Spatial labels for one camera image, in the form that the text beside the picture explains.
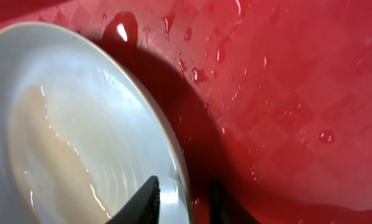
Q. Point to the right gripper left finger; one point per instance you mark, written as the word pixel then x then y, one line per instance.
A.
pixel 143 207

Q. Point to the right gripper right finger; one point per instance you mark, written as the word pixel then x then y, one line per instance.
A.
pixel 224 208

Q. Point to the light blue plate top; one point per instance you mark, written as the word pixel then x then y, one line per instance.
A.
pixel 79 134

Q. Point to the red serving tray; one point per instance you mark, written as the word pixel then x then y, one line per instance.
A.
pixel 273 97

